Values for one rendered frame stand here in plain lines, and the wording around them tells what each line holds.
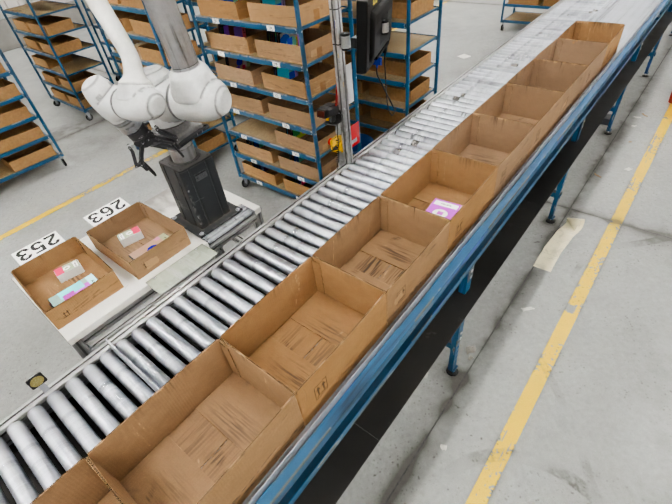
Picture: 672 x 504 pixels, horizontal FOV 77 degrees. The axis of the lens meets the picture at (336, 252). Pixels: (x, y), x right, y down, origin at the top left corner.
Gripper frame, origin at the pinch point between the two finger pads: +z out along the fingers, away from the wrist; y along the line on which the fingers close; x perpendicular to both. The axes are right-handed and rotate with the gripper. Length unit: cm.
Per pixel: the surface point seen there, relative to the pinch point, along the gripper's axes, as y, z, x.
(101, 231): -48, 22, 17
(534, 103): 165, 67, -35
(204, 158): 12.5, 12.2, 5.4
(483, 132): 127, 54, -41
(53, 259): -69, 15, 11
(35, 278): -79, 15, 7
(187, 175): 2.5, 11.3, 1.1
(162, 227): -25.0, 34.2, 9.5
